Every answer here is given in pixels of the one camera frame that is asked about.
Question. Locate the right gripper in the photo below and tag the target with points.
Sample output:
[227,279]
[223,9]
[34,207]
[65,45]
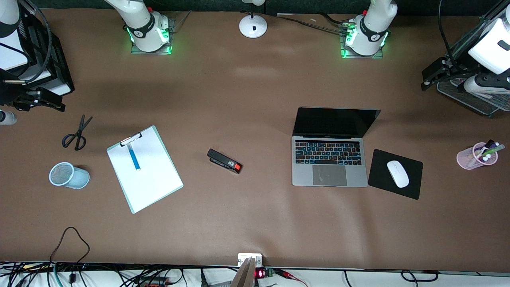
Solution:
[8,95]

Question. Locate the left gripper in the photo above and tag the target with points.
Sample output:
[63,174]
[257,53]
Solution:
[456,68]

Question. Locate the blue marker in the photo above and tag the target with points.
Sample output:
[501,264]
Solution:
[134,158]

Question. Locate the silver laptop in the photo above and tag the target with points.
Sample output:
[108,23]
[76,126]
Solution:
[328,159]

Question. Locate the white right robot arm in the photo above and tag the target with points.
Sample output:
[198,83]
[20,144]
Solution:
[143,24]

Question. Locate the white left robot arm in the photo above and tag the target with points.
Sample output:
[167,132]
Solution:
[370,28]

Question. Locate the black stacked document tray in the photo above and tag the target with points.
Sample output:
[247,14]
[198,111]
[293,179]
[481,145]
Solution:
[59,67]

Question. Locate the grey mesh desk tray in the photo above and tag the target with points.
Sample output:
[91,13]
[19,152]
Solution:
[478,103]

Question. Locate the black scissors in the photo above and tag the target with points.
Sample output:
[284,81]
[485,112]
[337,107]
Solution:
[80,132]

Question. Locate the white paper in tray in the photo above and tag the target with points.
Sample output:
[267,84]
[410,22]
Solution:
[14,56]

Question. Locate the black capped pen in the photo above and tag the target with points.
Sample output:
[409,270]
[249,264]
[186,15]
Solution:
[489,143]

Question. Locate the blue mesh pen cup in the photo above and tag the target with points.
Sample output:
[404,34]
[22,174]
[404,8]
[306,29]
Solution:
[77,178]

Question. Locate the pink translucent pen cup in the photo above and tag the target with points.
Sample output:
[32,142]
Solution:
[466,158]

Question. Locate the green pen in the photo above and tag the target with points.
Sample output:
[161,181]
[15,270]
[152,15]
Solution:
[496,148]

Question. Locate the white computer mouse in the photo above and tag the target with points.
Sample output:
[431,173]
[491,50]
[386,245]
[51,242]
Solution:
[397,173]

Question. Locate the black mouse pad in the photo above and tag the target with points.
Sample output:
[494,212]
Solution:
[378,175]

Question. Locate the light green clipboard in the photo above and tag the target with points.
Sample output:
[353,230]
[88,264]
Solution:
[143,171]

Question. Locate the white paper sheet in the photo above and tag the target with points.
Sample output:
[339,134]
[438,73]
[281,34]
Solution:
[155,181]

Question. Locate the black stapler with red tip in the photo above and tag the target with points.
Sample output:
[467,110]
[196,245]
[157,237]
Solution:
[223,160]

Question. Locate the white round stand base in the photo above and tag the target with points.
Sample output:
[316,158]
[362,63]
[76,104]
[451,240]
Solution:
[253,27]

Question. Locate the orange connector block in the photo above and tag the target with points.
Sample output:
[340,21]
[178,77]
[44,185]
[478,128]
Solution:
[153,282]

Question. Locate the circuit board with red display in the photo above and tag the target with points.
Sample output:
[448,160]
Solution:
[263,273]

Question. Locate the white bracket block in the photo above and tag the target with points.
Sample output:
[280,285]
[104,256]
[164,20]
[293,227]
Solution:
[245,257]

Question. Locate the grey metal post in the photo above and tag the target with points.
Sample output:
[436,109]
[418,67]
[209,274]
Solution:
[245,275]

